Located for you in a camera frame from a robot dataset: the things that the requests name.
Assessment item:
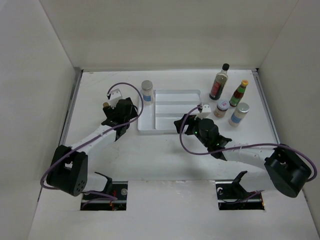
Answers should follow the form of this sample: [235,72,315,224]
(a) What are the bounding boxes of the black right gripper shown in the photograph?
[174,113,210,148]

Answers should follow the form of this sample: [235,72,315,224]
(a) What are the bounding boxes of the small yellow label bottle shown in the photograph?
[102,102,112,111]

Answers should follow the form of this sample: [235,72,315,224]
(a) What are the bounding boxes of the small spice jar white lid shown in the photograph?
[213,99,230,118]

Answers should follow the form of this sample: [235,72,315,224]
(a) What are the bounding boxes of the white powder jar silver lid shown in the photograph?
[228,102,250,127]

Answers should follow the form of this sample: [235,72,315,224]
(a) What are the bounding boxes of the red chili sauce bottle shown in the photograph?
[229,79,249,107]

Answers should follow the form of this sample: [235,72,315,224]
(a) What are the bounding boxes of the dark soy sauce bottle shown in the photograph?
[209,63,230,100]

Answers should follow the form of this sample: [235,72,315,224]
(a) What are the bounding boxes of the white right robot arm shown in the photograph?
[174,114,317,199]

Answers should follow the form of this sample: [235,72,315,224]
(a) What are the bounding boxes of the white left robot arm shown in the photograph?
[46,97,138,200]

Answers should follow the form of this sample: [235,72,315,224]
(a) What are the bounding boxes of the tall white granule jar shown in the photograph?
[141,80,154,105]

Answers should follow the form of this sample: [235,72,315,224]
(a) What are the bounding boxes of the white compartment organizer tray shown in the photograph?
[137,89,202,135]

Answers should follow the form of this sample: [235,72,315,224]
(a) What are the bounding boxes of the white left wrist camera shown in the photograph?
[107,88,123,109]

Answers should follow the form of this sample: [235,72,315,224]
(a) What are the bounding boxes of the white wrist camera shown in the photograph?
[107,88,123,109]
[196,102,212,119]

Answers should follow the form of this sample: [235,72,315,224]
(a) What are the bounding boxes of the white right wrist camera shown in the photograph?
[196,102,212,119]

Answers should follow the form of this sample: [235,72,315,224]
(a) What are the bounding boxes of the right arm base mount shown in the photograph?
[215,171,265,211]

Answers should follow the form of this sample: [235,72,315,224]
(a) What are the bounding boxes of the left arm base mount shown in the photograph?
[80,181,128,212]

